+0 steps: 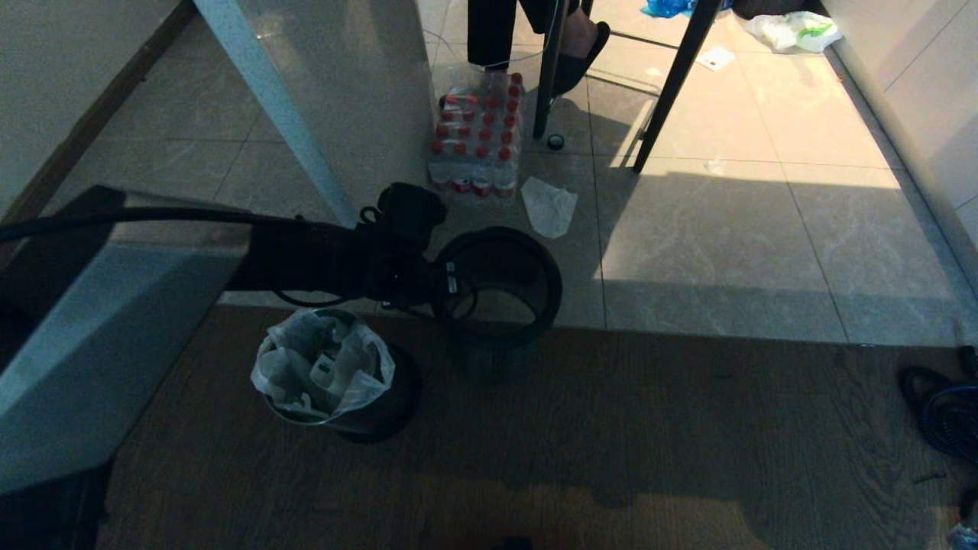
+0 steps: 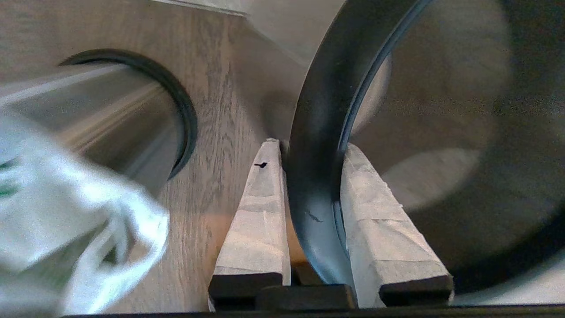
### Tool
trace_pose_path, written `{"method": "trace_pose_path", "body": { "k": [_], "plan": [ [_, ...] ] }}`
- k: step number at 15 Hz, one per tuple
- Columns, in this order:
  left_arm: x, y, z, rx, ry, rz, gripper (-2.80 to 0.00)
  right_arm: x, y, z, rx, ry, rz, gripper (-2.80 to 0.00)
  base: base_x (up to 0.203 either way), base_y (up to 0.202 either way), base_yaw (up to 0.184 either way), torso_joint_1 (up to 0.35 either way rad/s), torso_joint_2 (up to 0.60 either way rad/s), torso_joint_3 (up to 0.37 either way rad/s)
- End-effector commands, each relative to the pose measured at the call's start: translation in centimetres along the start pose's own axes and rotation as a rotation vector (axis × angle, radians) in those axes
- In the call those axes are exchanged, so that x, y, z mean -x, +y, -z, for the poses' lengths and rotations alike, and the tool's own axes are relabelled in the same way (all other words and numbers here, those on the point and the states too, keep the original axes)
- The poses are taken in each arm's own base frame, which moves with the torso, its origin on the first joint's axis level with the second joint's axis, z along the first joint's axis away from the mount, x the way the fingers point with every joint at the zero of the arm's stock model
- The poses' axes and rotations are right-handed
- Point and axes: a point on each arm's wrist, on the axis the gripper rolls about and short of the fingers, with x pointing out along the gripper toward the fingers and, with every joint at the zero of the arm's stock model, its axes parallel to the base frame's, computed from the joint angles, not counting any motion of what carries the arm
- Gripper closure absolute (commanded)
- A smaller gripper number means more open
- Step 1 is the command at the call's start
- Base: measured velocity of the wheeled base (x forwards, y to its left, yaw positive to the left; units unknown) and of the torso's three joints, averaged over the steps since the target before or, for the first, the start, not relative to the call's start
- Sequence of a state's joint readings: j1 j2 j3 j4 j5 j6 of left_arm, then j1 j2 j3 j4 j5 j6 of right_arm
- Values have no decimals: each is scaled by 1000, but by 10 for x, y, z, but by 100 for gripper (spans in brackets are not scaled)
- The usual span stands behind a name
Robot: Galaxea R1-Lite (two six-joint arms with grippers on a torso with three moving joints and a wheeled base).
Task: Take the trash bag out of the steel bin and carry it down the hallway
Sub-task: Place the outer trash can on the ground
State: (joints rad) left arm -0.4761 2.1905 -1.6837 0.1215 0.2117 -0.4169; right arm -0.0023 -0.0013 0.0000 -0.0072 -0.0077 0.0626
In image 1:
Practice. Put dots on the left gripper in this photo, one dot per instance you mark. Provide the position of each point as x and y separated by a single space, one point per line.
401 275

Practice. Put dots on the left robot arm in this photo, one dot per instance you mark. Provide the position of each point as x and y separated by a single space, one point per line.
298 256

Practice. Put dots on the white plastic trash bag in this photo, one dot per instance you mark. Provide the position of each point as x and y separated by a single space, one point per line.
359 367

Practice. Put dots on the round steel trash bin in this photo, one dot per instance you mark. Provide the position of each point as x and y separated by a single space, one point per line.
386 405

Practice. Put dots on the blue plastic bag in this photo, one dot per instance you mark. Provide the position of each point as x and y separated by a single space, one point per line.
666 8

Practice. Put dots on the white and green plastic bag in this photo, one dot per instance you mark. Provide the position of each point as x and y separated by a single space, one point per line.
795 30

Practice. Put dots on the shrink-wrapped red-capped bottle pack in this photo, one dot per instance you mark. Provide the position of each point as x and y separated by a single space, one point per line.
477 137

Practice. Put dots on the crumpled white plastic sheet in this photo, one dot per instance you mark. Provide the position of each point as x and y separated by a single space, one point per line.
548 206

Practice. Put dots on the small black round cap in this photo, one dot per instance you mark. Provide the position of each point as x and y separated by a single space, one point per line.
555 141

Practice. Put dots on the black table leg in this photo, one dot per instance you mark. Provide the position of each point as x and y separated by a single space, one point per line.
548 69
676 76

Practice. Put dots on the person's leg with slipper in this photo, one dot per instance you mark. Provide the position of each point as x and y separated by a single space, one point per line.
489 30

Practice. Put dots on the white paper sheet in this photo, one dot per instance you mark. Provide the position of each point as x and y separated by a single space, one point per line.
716 58

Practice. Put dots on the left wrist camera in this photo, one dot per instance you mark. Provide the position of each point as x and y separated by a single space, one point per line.
409 206

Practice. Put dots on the white door frame post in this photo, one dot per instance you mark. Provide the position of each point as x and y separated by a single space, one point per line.
275 99

